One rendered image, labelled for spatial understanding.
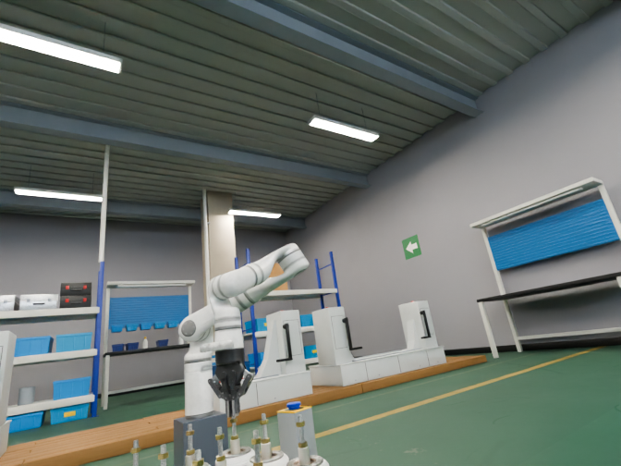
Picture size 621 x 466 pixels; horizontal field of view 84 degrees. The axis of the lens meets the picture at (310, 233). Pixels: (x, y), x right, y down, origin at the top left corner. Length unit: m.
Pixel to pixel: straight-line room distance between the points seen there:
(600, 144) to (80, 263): 9.65
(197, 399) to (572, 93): 5.68
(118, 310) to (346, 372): 4.43
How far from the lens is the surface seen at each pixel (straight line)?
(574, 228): 5.48
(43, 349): 5.43
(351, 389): 3.39
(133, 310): 6.82
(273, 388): 3.07
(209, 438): 1.30
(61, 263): 9.43
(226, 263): 7.55
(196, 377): 1.30
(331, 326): 3.48
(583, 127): 5.83
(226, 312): 0.96
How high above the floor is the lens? 0.48
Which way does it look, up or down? 18 degrees up
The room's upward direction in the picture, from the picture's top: 8 degrees counter-clockwise
